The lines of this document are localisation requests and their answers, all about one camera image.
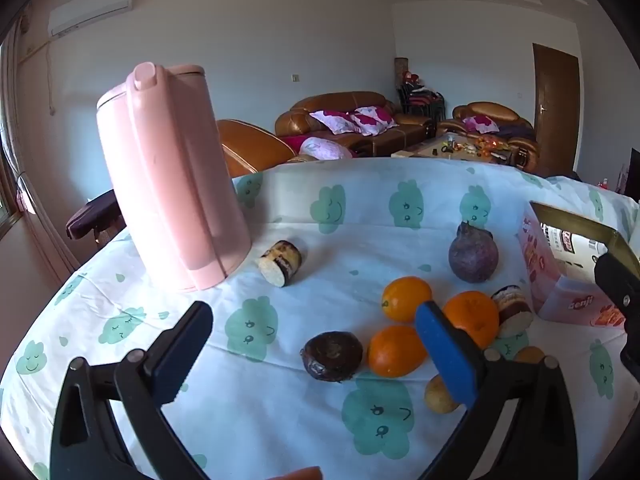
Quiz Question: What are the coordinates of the beige curtain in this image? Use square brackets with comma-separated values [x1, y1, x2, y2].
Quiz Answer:
[0, 15, 76, 281]

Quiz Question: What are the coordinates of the pale pink printed pillow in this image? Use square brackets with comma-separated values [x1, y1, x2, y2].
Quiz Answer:
[298, 136, 353, 160]

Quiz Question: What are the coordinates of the brown leather armchair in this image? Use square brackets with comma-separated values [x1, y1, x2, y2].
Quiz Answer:
[440, 101, 541, 168]

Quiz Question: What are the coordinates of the stack of black chairs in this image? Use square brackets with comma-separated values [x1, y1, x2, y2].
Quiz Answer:
[397, 80, 446, 120]

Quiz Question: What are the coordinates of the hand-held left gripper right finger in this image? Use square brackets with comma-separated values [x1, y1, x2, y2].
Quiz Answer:
[415, 301, 580, 480]

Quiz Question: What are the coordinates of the pile of oranges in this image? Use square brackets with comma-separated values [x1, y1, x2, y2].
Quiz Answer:
[472, 135, 512, 155]

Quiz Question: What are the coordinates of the tall rolled mat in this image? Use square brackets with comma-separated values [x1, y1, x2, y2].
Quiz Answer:
[393, 57, 410, 106]

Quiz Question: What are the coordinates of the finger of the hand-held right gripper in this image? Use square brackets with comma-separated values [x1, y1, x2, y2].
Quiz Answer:
[594, 252, 640, 377]

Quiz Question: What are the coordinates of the dark padded stool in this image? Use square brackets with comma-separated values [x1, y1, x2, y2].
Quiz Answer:
[66, 190, 125, 246]

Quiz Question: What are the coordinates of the dark brown water chestnut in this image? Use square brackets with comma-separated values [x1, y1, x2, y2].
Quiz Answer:
[300, 331, 364, 383]

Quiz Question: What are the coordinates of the brown leather chaise sofa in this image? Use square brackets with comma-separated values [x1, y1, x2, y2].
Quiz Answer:
[216, 119, 301, 178]

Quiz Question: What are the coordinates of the small orange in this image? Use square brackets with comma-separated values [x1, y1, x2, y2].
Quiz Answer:
[442, 291, 500, 350]
[368, 325, 428, 379]
[381, 276, 433, 323]

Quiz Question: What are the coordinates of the brown wooden door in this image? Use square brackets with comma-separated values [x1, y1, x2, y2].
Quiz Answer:
[531, 42, 581, 177]

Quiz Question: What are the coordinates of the brown leather three-seat sofa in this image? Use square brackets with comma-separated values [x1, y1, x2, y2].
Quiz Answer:
[275, 91, 436, 157]

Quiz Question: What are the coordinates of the white wall air conditioner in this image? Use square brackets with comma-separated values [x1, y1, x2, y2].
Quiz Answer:
[47, 0, 135, 38]

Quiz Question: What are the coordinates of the orange oblong item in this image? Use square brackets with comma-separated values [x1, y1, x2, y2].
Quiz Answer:
[267, 466, 323, 480]

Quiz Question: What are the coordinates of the pink plastic kettle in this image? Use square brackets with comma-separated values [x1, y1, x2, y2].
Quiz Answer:
[96, 62, 252, 292]

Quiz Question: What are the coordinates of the purple beetroot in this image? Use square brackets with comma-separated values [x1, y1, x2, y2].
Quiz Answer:
[447, 221, 500, 283]

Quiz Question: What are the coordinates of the wooden coffee table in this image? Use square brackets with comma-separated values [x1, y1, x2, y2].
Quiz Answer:
[391, 131, 516, 163]

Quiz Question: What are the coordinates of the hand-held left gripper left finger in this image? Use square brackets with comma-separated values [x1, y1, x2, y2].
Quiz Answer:
[49, 301, 215, 480]

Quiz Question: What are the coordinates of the cardboard snack box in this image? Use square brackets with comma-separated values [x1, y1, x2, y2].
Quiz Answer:
[517, 201, 640, 329]

